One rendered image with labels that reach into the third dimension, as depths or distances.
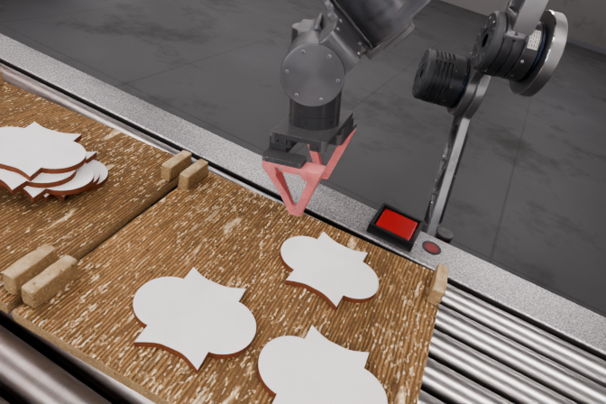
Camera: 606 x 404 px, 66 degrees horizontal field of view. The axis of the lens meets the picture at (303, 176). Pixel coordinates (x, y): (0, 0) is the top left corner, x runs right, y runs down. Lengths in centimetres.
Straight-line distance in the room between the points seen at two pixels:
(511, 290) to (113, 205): 60
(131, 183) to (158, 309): 25
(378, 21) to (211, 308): 35
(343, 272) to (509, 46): 73
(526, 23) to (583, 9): 814
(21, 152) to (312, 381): 47
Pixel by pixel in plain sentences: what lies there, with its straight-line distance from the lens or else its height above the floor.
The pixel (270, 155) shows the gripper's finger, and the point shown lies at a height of 111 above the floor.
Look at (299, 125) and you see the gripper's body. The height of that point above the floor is 114.
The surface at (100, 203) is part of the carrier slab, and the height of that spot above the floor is 94.
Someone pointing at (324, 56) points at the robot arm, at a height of 124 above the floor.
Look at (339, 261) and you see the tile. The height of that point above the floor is 94.
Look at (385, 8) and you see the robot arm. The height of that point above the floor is 128.
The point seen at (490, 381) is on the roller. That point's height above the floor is 91.
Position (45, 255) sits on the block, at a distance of 59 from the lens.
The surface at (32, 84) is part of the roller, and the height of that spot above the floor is 92.
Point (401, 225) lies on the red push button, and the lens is 79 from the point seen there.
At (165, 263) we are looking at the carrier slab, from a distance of 61.
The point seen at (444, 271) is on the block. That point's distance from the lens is 68.
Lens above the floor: 137
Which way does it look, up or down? 32 degrees down
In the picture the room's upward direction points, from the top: 15 degrees clockwise
